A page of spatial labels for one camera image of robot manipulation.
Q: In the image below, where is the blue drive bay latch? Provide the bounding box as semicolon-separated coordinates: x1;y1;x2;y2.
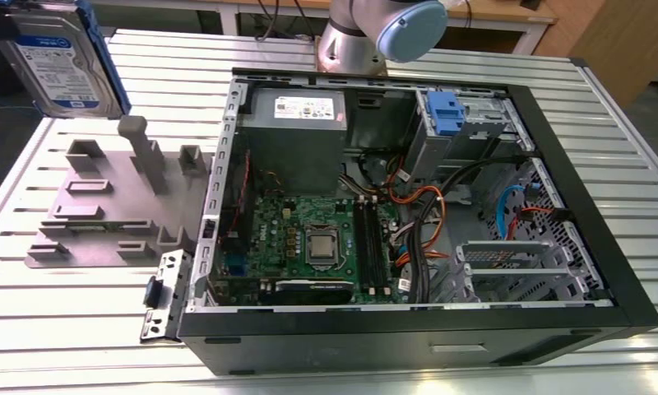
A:
425;91;466;137

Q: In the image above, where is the green motherboard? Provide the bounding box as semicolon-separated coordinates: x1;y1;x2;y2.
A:
212;193;413;308

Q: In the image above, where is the black cable bundle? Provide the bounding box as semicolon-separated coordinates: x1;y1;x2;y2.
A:
405;156;530;304

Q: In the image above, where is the hard disk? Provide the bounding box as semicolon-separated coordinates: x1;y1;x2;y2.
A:
0;0;133;121

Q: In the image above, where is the CPU socket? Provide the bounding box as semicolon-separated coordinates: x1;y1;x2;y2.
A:
302;223;346;273

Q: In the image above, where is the black PC case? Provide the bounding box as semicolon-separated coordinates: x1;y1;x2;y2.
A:
176;67;658;376

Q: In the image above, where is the wooden top desk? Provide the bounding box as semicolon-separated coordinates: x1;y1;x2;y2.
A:
444;0;560;57

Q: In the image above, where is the multicolour disk power wire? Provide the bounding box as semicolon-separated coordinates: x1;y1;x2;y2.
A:
514;205;573;231

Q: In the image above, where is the grey parts rack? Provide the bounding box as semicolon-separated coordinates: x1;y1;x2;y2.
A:
25;114;216;268

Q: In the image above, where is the metal drive cage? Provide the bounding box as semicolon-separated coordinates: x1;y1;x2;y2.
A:
404;88;530;184

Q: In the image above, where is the black RAM slot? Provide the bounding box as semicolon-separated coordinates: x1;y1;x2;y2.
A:
353;196;376;295
368;196;394;295

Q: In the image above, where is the metal disk bay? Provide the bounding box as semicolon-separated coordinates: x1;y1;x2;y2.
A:
453;240;593;304

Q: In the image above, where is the blue data wire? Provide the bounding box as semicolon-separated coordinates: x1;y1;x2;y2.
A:
494;184;529;242

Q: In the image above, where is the metal card retention bracket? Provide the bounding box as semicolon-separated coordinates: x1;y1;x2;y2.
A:
138;248;194;343

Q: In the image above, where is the silver CPU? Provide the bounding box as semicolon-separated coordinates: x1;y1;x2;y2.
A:
308;235;337;264

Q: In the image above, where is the black graphics card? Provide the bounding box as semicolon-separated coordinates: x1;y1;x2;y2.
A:
260;278;357;306

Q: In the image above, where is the brown wooden cabinet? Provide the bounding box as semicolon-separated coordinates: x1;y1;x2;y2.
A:
532;0;658;109

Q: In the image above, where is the orange wire bundle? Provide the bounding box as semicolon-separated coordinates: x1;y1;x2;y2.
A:
388;184;452;269

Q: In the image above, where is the green RAM stick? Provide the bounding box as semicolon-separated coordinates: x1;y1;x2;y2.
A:
65;221;125;232

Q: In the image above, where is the grey power supply unit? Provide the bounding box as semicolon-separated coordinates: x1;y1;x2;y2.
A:
238;86;348;198

